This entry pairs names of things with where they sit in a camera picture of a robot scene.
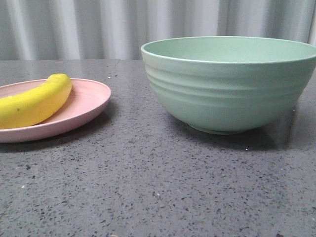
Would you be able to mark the yellow banana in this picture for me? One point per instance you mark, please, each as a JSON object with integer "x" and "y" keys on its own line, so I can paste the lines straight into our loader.
{"x": 35, "y": 105}

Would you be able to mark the green ribbed bowl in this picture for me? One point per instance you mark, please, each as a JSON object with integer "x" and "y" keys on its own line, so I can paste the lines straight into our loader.
{"x": 228, "y": 84}

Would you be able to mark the pink plate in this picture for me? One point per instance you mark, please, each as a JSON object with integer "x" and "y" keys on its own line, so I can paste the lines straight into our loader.
{"x": 87, "y": 100}

